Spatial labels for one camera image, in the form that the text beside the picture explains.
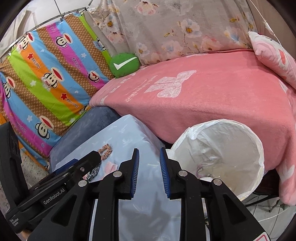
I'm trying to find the trash inside bin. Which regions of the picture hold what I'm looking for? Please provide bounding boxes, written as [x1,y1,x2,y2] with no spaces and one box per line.
[196,166,214,182]

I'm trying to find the white bag-lined trash bin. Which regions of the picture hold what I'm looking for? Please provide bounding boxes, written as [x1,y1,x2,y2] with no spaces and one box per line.
[166,119,264,201]

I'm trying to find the black white hair scrunchie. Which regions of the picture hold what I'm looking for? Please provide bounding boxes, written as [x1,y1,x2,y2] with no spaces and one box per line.
[83,164,100,182]

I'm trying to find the brown hair scrunchie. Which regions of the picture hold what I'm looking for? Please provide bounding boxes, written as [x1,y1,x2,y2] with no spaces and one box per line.
[98,144,112,161]

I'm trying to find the light blue patterned pillow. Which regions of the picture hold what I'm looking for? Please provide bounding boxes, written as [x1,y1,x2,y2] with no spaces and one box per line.
[55,115,181,240]

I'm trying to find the dark blue velvet cushion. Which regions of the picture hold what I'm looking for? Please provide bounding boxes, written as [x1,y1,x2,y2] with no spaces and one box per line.
[50,106,121,172]

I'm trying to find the pink bed blanket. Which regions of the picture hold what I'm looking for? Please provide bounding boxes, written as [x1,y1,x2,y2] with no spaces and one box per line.
[89,50,295,205]

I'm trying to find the colourful monkey striped pillow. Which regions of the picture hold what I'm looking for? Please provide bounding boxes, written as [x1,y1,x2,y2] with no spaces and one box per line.
[1,14,113,169]

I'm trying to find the green checkmark cushion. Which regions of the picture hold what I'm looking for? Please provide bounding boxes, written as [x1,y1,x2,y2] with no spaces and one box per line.
[109,53,140,78]

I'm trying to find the floral grey quilt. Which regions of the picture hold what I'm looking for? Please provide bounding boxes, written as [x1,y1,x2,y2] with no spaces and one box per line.
[84,0,257,65]

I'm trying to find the pink floral pillow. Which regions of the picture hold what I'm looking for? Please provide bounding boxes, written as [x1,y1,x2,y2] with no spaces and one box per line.
[248,31,295,89]

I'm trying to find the metal bed rail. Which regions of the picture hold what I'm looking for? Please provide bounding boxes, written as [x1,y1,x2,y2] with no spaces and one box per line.
[1,1,89,58]

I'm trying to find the thin white cable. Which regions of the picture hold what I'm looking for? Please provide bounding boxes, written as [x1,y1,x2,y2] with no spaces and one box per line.
[250,0,296,77]

